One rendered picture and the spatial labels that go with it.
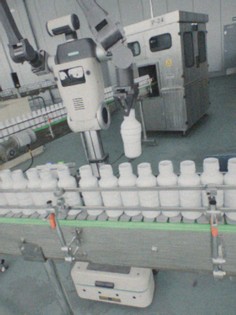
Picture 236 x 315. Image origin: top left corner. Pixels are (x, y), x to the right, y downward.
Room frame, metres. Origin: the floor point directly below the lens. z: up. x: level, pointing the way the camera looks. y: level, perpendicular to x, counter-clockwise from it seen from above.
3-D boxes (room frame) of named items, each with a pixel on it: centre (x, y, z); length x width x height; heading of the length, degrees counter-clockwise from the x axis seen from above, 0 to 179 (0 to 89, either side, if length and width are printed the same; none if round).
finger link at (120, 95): (0.79, -0.07, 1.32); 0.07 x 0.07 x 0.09; 66
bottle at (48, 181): (0.73, 0.25, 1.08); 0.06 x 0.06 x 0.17
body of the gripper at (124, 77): (0.79, -0.07, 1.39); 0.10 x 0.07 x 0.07; 156
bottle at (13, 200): (0.80, 0.41, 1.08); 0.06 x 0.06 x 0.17
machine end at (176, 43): (4.96, -1.31, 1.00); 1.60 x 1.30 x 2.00; 141
